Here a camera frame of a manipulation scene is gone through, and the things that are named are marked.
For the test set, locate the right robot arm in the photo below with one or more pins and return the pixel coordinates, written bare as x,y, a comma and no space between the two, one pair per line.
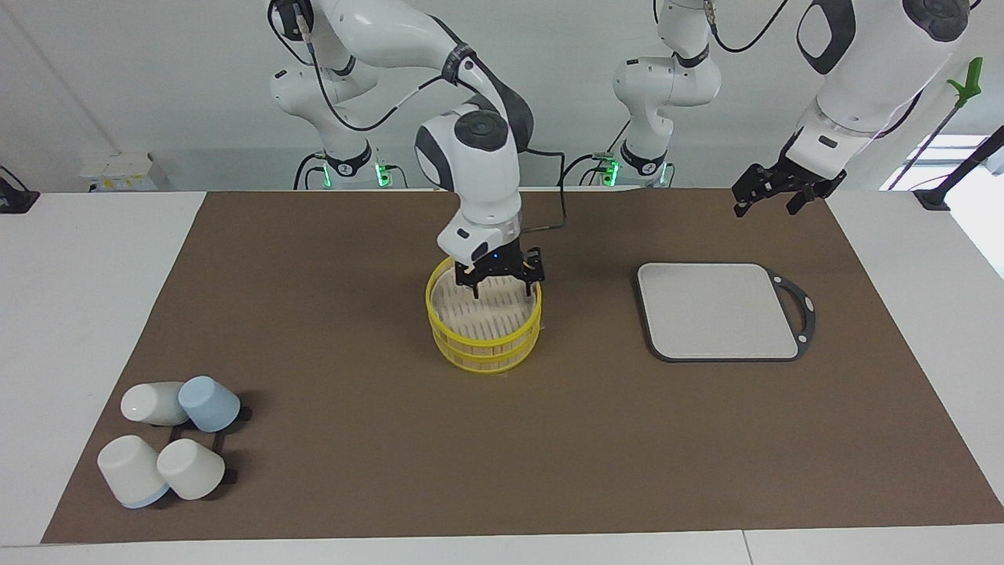
478,180

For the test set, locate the black cup rack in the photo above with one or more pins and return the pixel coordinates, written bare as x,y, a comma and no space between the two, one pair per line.
227,474

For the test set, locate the yellow bamboo steamer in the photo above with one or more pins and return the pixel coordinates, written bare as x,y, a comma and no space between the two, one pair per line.
486,337

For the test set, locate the white cup with blue rim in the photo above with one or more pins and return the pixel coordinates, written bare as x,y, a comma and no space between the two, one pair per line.
129,469

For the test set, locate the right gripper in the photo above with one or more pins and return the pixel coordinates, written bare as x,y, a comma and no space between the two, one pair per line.
502,264

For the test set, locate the grey tray with dark rim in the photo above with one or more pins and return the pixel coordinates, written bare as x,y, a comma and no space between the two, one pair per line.
714,310

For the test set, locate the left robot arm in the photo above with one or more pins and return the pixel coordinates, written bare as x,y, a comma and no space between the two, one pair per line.
667,82

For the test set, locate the light blue cup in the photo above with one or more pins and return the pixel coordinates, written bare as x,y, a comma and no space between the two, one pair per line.
210,403

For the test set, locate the black stand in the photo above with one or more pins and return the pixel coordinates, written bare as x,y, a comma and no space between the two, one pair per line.
937,196
16,200

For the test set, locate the white box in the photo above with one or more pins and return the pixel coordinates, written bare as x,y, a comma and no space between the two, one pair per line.
121,171

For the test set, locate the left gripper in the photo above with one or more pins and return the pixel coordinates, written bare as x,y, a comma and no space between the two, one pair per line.
812,176

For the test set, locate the green clamp on rod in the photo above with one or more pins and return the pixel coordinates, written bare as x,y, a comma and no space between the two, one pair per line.
969,82

